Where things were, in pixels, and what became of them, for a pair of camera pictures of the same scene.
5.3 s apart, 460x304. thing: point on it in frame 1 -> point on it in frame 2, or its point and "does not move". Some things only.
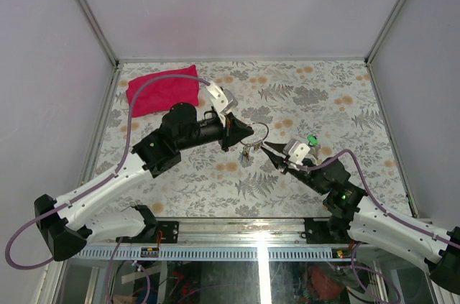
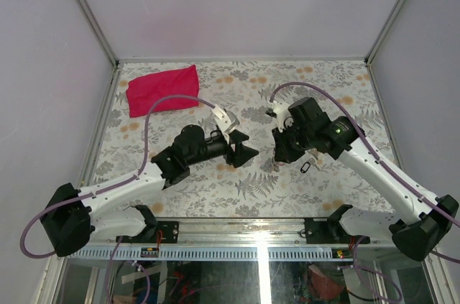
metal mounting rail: [244, 231] does not move
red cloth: [161, 95] does not move
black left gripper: [234, 131] -> [243, 153]
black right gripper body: [307, 177] -> [293, 141]
